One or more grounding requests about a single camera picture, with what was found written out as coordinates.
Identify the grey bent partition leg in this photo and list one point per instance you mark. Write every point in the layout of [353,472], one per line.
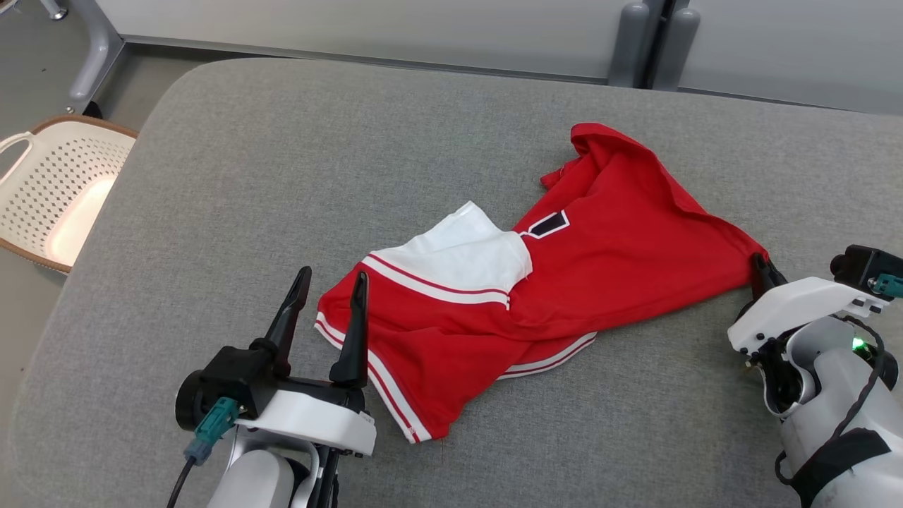
[95,56]

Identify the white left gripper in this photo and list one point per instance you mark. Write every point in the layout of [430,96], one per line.
[317,420]

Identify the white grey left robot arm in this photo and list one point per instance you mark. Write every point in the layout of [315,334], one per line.
[254,480]

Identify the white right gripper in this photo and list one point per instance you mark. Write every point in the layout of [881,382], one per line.
[797,303]

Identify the cream laundry basket brown rim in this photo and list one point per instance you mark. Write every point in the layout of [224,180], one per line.
[49,190]

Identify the teal left camera connector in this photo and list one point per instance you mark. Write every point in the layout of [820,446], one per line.
[215,420]

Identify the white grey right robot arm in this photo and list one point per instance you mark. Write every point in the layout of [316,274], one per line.
[832,381]

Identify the small grey metal leg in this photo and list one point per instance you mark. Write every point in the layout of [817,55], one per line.
[55,10]

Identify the white partition panel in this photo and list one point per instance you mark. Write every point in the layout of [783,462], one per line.
[353,21]
[790,42]

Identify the red jersey with white sleeves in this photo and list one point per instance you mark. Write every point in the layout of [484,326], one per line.
[600,268]

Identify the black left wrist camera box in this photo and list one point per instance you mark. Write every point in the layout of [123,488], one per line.
[233,377]

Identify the teal right camera connector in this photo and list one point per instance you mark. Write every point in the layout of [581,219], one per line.
[890,284]

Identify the grey rounded partition foot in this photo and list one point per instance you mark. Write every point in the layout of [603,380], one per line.
[676,49]
[628,42]

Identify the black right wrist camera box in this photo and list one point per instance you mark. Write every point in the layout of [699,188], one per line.
[857,264]

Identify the teal camera connector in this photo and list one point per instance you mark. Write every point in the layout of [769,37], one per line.
[890,284]
[215,420]

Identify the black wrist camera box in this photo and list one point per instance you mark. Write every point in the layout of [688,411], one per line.
[233,377]
[857,264]

